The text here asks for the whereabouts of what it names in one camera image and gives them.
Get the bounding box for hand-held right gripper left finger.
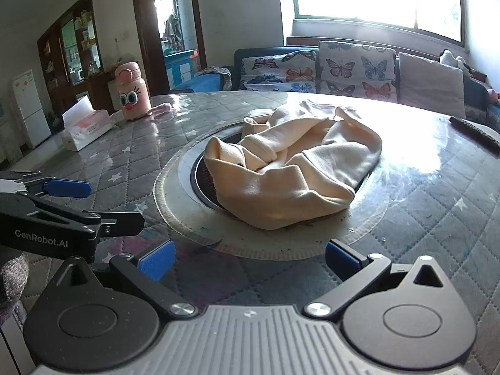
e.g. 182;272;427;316
51;239;199;318

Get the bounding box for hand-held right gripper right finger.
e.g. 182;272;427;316
304;238;456;318

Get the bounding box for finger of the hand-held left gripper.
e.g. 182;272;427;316
80;210;145;240
16;177;93;201

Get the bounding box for cream fleece garment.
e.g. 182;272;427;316
204;99;383;231

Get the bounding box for person's left forearm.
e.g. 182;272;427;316
0;252;30;314

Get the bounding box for hanging clothes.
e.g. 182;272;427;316
164;13;183;48

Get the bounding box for white tissue box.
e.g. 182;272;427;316
62;96;112;152

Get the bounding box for white refrigerator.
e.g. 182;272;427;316
12;69;52;149

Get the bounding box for metal-rimmed table burner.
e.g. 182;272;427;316
191;123;378;219

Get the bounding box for dark wooden display cabinet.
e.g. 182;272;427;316
37;0;120;123

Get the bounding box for pink cartoon face bottle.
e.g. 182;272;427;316
114;61;152;121

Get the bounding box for blue upholstered seat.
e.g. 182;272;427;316
172;66;233;93

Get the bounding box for blue cabinet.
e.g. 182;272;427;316
163;49;198;90

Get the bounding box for patterned cloth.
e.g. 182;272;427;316
195;66;232;87

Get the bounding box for black remote control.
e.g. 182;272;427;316
449;115;500;150

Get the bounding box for butterfly print cushion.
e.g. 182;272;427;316
239;50;317;93
317;41;397;102

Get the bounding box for plain grey cushion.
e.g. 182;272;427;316
397;52;466;118

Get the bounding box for dark blue sofa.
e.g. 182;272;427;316
233;47;500;133

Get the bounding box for white plush toy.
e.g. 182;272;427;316
439;49;475;79

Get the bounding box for pink bottle strap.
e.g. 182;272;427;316
146;102;173;117

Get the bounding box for dark wooden door frame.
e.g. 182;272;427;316
130;0;208;96

